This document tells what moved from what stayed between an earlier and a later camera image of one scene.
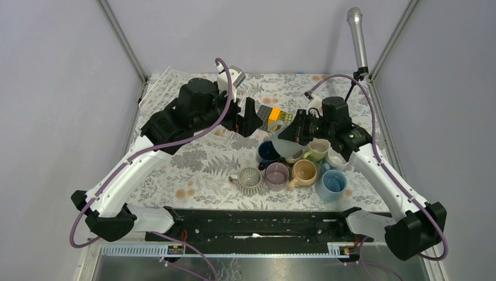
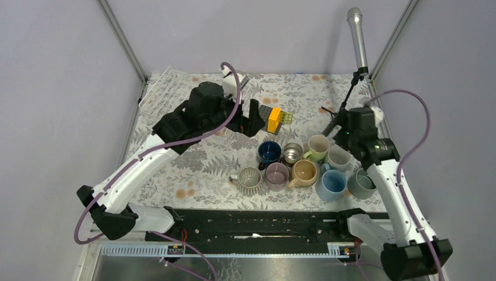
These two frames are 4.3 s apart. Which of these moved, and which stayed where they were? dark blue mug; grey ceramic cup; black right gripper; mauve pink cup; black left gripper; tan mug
Moved: grey ceramic cup; black right gripper
Stayed: dark blue mug; black left gripper; mauve pink cup; tan mug
